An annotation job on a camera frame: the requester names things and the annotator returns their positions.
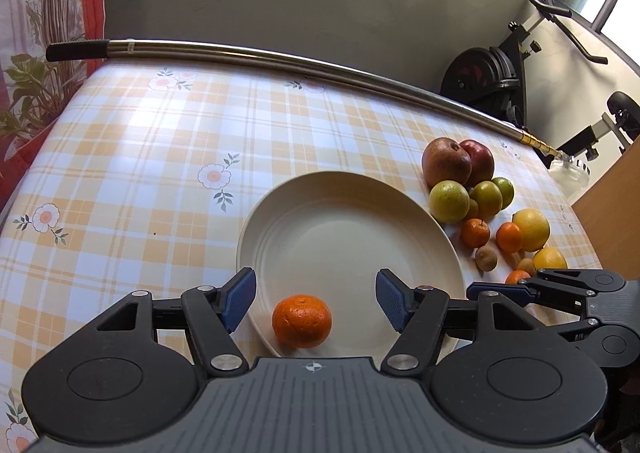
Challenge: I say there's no orange mandarin with stem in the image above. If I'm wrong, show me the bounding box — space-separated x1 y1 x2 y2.
460 218 491 248

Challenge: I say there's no green lime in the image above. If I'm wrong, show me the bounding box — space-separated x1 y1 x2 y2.
492 176 515 209

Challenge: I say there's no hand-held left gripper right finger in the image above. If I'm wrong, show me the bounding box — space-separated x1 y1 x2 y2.
375 269 543 378

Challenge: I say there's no large russet red apple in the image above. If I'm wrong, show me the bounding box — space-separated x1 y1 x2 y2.
421 137 472 190

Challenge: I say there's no small yellow-green citrus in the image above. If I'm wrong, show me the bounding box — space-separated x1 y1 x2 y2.
469 180 503 220

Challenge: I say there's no wooden board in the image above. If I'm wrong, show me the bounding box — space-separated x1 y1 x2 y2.
570 133 640 279

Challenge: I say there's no large yellow-green citrus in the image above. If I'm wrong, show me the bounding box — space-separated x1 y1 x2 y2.
429 180 471 225

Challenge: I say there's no cream ceramic plate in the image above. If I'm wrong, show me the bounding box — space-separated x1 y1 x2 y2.
236 171 468 359

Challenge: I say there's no orange plaid floral tablecloth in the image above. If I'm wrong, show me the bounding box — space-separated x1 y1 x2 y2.
0 58 603 453

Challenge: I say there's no clear plastic container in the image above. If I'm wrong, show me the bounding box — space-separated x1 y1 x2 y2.
549 158 591 194

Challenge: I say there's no black exercise bike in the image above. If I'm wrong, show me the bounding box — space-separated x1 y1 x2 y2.
440 0 640 161

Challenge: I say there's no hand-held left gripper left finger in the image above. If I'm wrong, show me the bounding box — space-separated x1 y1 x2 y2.
92 267 257 379

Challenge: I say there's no metal pole with black grip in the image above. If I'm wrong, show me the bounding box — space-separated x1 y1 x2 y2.
46 38 571 164

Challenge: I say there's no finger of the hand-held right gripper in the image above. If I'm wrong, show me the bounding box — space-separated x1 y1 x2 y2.
466 269 593 309
542 310 601 341

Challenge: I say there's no red floral curtain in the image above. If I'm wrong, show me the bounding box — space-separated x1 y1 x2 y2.
0 0 108 214

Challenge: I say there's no large yellow citrus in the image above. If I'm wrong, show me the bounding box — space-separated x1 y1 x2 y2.
512 208 551 252

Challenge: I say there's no dark red apple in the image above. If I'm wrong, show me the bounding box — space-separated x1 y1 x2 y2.
459 139 495 186

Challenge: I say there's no yellow lemon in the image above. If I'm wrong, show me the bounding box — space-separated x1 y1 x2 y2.
532 246 568 271

